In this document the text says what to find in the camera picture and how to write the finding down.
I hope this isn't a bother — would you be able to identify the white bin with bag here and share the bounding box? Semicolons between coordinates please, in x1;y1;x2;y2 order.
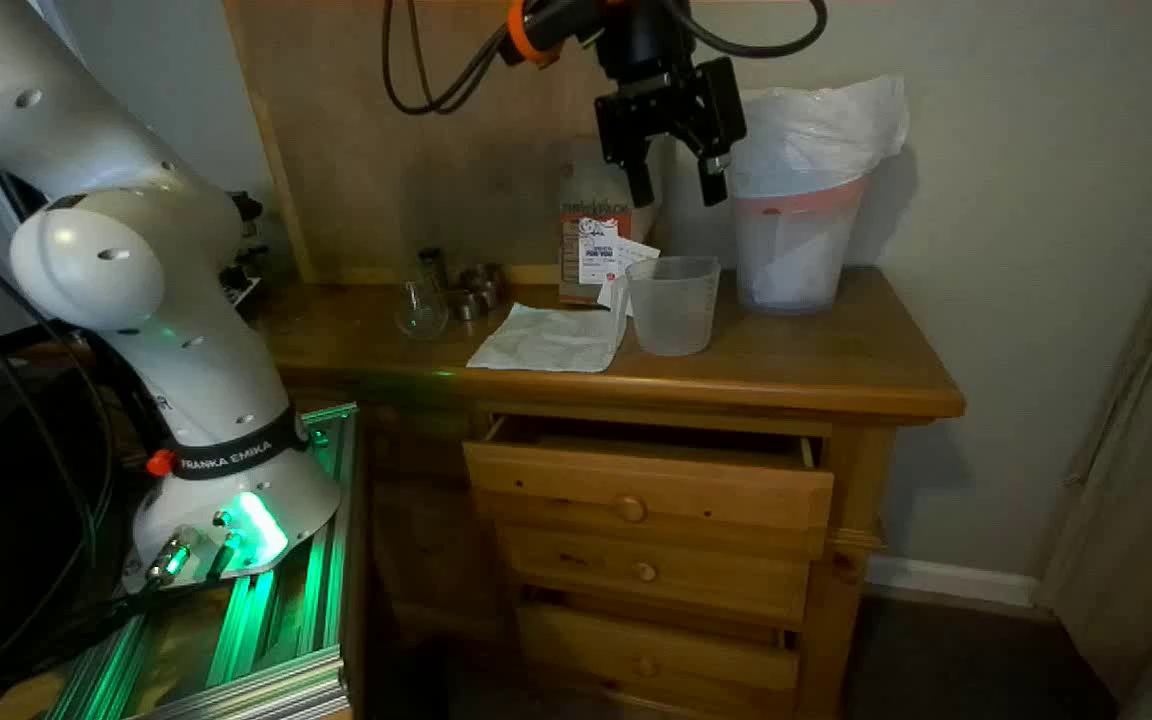
727;70;914;320

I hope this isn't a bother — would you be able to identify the wooden back panel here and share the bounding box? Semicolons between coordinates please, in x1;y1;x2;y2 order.
217;0;739;289

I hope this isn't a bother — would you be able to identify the black camera stand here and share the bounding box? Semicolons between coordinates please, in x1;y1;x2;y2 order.
217;188;298;310

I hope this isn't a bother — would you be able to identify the open wooden drawer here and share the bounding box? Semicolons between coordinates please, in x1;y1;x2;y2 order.
460;410;841;560

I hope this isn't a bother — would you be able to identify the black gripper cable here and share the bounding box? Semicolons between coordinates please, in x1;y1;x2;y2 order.
380;0;832;119

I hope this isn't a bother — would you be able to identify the translucent plastic measuring jar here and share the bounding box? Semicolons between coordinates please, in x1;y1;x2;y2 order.
625;252;724;358

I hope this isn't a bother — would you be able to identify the white folded cloth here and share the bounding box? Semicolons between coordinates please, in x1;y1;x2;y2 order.
465;300;633;376

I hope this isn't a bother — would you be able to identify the black base cable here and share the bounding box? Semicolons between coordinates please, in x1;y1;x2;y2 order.
0;216;140;696

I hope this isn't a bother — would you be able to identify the large steel measuring cup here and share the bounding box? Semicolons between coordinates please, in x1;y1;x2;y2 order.
451;263;496;332

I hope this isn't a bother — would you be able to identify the closed wooden drawer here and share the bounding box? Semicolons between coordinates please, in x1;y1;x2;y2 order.
494;517;817;624
511;596;806;720

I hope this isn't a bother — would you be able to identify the medium steel measuring cup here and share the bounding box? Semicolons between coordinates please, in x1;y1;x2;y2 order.
473;261;518;320

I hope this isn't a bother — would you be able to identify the clear stemless glass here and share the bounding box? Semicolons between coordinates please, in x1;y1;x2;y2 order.
393;245;460;342

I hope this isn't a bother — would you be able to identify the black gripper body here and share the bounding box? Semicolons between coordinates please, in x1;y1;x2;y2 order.
592;53;749;167

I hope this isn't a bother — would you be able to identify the wooden dresser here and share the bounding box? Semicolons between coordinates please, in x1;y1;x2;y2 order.
250;254;970;720

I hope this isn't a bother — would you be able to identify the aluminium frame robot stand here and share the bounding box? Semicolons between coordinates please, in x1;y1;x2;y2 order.
41;399;366;720

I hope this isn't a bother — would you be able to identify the white printed paper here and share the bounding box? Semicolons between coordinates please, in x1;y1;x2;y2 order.
575;216;665;320

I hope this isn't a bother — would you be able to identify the brown bag with label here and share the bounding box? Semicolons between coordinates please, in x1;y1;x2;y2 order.
556;134;640;303

